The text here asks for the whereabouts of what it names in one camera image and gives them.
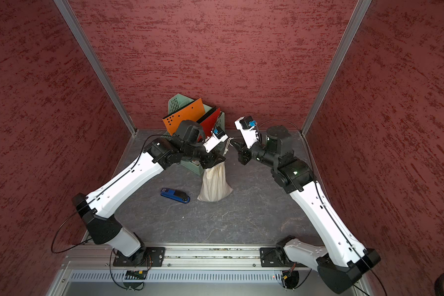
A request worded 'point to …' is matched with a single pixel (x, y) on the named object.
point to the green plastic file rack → (176, 102)
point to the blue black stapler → (175, 195)
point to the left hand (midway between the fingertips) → (218, 157)
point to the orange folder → (192, 111)
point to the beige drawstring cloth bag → (216, 182)
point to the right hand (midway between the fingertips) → (230, 143)
